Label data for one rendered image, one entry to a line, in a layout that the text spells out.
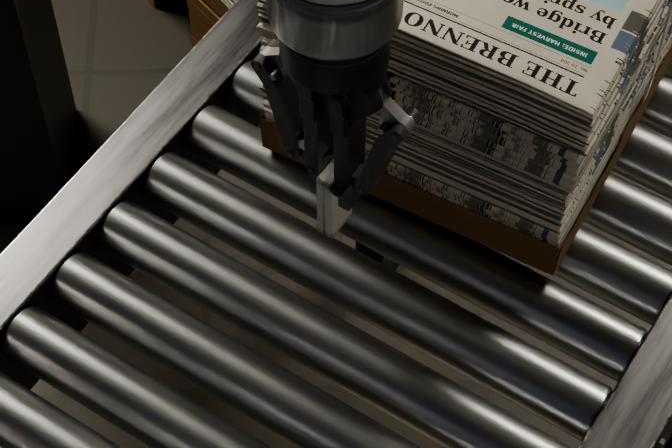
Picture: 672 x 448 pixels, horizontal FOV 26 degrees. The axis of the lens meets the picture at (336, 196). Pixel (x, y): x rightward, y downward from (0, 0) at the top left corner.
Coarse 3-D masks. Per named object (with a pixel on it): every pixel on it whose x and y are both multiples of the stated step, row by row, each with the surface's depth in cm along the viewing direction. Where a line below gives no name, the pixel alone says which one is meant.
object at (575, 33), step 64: (448, 0) 110; (512, 0) 110; (576, 0) 110; (640, 0) 110; (448, 64) 109; (512, 64) 107; (576, 64) 107; (640, 64) 118; (448, 128) 115; (512, 128) 111; (576, 128) 107; (448, 192) 122; (512, 192) 118; (576, 192) 118
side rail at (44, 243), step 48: (240, 0) 142; (192, 48) 138; (240, 48) 138; (192, 96) 135; (144, 144) 131; (96, 192) 128; (48, 240) 125; (96, 240) 128; (0, 288) 123; (48, 288) 124; (0, 336) 121
